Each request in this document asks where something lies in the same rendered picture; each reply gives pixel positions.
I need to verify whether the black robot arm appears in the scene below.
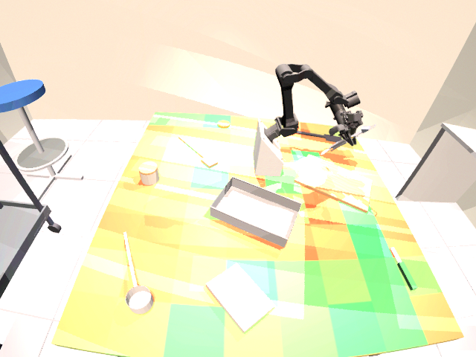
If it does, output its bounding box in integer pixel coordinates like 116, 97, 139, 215
263, 63, 363, 144

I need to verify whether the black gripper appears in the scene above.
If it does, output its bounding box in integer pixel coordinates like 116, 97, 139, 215
329, 110, 363, 146

